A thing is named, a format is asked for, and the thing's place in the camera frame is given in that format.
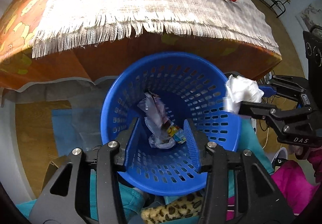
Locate purple candy wrapper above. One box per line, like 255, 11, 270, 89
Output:
137, 91, 173, 141

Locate black speaker box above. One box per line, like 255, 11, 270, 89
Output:
303, 25, 322, 80

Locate beige checked fringed blanket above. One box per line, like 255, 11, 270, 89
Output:
32, 0, 279, 58

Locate teal trousers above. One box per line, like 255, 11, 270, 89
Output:
16, 119, 274, 221

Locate pink jacket sleeve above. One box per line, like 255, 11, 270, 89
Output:
239, 144, 321, 215

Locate white tissue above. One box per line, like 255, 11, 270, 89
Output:
223, 75, 264, 114

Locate blue plastic laundry basket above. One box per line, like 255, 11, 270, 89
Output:
100, 52, 241, 196

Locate white knotted plastic bag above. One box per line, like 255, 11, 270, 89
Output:
149, 135, 176, 149

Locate white floor cable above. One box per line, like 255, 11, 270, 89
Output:
259, 113, 271, 151

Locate leopard print slipper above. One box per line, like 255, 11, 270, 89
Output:
140, 191, 204, 223

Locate white paper cone wrapper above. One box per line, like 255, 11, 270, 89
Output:
166, 125, 186, 144

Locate wall landscape painting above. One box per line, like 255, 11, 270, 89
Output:
296, 2, 321, 32

